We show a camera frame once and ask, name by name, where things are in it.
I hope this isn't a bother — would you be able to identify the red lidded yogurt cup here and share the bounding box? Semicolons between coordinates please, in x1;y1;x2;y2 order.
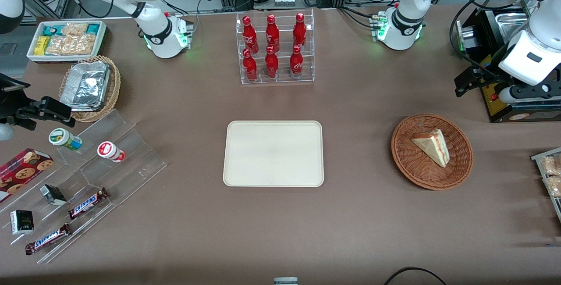
97;141;127;163

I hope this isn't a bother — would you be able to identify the small black chocolate box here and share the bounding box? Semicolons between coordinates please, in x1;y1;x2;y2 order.
10;210;35;235
39;184;67;207

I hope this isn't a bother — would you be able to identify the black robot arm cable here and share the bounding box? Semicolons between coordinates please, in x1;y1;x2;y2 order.
449;0;529;79

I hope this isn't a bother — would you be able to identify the yellow snack packet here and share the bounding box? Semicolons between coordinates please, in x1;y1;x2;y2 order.
35;36;51;56

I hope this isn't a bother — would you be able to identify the aluminium foil container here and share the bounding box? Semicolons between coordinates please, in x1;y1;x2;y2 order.
60;61;111;111

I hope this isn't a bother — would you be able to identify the clear cracker packet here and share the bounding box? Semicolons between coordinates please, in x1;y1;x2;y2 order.
61;23;89;36
72;34;97;56
46;35;74;56

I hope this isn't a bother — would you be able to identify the red plaid cookie box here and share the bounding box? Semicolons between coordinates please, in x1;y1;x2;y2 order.
0;148;54;203

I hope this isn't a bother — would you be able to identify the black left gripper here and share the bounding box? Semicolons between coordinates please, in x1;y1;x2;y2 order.
454;66;512;98

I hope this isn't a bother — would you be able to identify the metal pastry tray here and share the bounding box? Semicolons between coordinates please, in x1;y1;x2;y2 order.
531;146;561;225

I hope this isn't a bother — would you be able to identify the round brown wicker basket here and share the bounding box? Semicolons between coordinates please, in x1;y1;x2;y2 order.
391;114;474;190

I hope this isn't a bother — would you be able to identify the black floor cable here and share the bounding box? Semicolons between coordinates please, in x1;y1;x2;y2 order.
384;267;448;285

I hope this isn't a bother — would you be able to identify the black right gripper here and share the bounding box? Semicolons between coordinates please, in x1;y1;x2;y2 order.
0;73;76;130

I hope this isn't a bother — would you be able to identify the cream plastic serving tray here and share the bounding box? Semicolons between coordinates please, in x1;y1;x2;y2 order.
223;121;325;188

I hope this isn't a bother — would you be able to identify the clear acrylic step display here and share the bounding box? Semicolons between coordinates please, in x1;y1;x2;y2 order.
0;109;167;264

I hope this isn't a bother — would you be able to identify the green lidded yogurt cup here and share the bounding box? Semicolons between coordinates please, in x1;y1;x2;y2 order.
48;128;83;151

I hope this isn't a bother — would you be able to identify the red cola bottle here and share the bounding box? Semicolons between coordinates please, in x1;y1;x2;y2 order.
290;45;304;79
266;14;281;53
293;12;307;49
242;48;258;82
265;46;279;79
242;16;259;53

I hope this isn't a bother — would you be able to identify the brown snickers bar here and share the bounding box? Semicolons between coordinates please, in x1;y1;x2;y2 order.
68;187;110;220
25;223;72;256

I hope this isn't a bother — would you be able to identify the triangular sandwich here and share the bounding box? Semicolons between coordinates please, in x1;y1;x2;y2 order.
411;129;451;168

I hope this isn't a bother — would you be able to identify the clear acrylic bottle rack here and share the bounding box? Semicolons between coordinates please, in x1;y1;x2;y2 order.
236;9;316;85

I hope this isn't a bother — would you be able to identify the oval tan wicker basket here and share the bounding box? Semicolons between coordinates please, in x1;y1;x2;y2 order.
59;55;121;123

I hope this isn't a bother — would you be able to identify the steel food pan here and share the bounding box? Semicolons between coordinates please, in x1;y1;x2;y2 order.
494;10;534;45

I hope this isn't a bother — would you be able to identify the white rectangular snack bin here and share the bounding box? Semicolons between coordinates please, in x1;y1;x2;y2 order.
27;20;108;64

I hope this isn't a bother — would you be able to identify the black hot food display case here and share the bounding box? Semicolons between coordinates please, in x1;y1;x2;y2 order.
455;0;561;123

